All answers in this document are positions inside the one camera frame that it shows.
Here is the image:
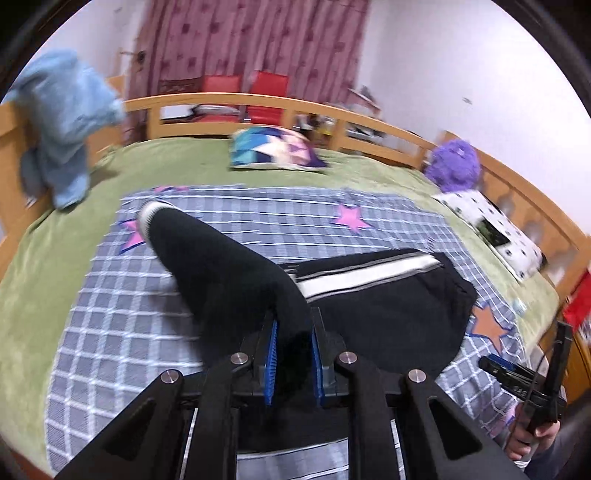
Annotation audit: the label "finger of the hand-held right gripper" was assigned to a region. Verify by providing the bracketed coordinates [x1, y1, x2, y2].
[531, 320, 574, 431]
[478, 354, 529, 384]

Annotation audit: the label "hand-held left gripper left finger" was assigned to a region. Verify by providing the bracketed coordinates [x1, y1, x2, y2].
[55, 309, 280, 480]

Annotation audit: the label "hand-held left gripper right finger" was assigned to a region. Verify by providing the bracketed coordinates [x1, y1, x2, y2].
[310, 307, 529, 480]

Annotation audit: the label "black pants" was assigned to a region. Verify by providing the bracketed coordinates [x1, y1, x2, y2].
[139, 199, 478, 455]

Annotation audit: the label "person's right forearm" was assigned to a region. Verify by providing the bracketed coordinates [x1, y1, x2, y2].
[524, 434, 568, 480]

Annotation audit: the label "person's right hand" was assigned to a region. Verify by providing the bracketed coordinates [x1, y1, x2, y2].
[505, 401, 563, 462]

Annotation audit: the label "red box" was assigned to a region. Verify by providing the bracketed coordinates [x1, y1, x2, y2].
[561, 272, 591, 343]

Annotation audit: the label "white flower print pillow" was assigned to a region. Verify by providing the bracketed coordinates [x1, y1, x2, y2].
[431, 190, 548, 283]

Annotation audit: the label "dark phone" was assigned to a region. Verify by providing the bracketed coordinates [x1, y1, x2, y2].
[475, 217, 511, 247]

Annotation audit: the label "grey checked blanket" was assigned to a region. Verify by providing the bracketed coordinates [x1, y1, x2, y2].
[44, 185, 527, 476]

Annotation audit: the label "purple plush toy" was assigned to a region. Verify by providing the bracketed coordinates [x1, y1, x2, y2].
[424, 140, 483, 193]

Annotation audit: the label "colourful geometric pillow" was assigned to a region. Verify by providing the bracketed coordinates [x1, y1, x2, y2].
[229, 128, 329, 172]

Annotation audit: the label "green bed sheet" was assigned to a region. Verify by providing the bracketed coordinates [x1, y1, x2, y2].
[0, 138, 561, 462]

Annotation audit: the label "pile of cardboard boxes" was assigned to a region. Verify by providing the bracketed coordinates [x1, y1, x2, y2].
[350, 85, 384, 112]

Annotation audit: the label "dark wooden chair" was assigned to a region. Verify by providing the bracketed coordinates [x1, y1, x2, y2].
[157, 76, 204, 95]

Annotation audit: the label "light blue fleece blanket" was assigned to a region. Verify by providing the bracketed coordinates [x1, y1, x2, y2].
[2, 48, 126, 210]

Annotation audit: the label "red patterned curtain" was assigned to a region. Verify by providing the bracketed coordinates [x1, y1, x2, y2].
[127, 0, 372, 144]

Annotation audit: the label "black cable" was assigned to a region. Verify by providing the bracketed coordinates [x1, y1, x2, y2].
[507, 339, 557, 446]

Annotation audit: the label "wooden bed frame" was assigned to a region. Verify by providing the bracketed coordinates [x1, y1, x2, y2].
[0, 91, 591, 402]

